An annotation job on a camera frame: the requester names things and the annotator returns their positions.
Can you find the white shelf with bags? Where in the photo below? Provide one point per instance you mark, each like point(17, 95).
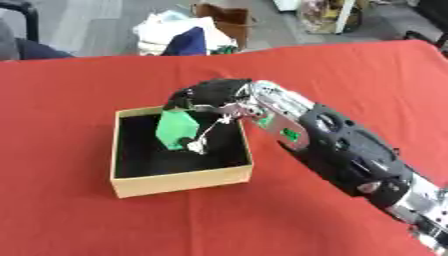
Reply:
point(332, 15)

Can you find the tan cardboard box black inside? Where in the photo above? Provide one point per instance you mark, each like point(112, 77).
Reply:
point(175, 156)

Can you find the brown cardboard box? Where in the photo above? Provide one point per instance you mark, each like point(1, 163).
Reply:
point(230, 20)

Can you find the silver and black right robot arm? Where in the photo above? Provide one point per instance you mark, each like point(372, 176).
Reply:
point(344, 150)

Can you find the black chair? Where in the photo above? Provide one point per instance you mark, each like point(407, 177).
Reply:
point(20, 33)

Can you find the green block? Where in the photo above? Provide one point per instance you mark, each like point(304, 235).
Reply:
point(176, 128)

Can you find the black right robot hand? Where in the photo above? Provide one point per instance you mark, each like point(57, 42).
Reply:
point(213, 91)

